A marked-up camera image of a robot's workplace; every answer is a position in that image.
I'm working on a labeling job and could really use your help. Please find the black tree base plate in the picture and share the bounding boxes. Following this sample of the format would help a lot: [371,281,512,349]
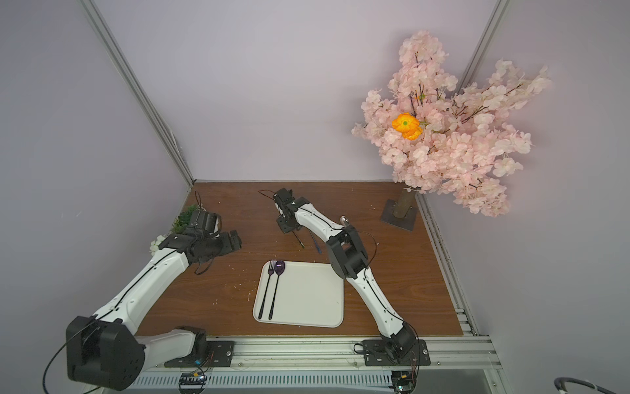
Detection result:
[380,199,419,232]

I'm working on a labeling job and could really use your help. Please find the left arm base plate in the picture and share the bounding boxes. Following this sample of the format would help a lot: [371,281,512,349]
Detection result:
[164,341,236,369]

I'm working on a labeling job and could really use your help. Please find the pink cherry blossom tree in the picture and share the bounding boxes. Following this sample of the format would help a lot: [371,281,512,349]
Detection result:
[352,31,551,218]

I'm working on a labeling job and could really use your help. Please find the succulents in white planter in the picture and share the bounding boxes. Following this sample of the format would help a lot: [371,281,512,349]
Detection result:
[171,205,200,234]

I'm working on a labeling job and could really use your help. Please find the blue fork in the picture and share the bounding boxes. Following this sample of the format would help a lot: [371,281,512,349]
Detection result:
[310,232,323,254]

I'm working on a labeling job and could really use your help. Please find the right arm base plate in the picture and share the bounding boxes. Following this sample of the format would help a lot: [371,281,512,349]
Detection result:
[353,339,431,367]

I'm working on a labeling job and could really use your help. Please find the purple fork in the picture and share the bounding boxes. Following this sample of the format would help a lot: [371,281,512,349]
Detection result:
[258,260,277,319]

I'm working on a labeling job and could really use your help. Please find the purple spoon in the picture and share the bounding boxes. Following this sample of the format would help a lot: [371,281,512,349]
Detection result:
[268,260,285,320]

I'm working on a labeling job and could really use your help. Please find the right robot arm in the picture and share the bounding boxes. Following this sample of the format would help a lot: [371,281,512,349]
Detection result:
[272,188,423,365]

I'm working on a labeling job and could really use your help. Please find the rainbow iridescent fork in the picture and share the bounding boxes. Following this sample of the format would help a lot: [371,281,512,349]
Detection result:
[292,231,305,249]

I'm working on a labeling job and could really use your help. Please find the white square tray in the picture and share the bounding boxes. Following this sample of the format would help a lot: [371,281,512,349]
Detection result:
[253,261,344,328]

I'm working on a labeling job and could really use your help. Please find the aluminium frame rail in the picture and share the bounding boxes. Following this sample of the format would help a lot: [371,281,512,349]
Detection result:
[128,309,512,393]

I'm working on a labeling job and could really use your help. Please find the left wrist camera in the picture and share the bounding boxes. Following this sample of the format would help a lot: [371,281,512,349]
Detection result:
[185,209,221,236]

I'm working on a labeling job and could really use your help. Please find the orange artificial flower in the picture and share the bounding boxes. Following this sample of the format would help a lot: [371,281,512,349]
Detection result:
[391,113,423,141]

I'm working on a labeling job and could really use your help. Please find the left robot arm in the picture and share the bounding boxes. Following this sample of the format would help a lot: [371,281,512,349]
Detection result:
[66,231,242,391]

